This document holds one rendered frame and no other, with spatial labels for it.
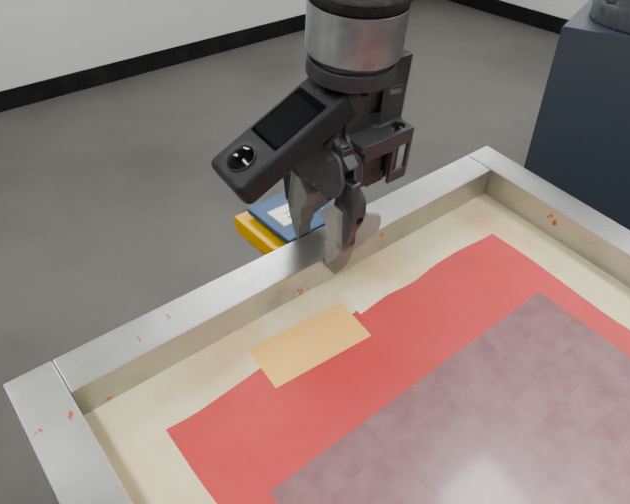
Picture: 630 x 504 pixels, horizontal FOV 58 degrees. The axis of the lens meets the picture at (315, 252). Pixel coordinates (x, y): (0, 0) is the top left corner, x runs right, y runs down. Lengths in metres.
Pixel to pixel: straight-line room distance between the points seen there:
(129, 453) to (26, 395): 0.09
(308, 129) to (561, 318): 0.32
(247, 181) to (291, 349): 0.17
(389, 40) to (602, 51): 0.46
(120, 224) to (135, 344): 2.06
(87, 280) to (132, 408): 1.81
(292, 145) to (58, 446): 0.27
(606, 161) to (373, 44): 0.54
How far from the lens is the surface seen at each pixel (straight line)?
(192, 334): 0.50
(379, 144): 0.48
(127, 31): 3.86
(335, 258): 0.53
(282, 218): 0.80
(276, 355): 0.52
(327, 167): 0.48
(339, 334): 0.54
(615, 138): 0.88
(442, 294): 0.59
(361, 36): 0.42
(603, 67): 0.85
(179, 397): 0.50
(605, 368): 0.59
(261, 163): 0.43
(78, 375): 0.49
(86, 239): 2.50
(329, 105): 0.45
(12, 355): 2.13
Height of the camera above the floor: 1.44
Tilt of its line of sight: 40 degrees down
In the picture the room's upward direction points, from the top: straight up
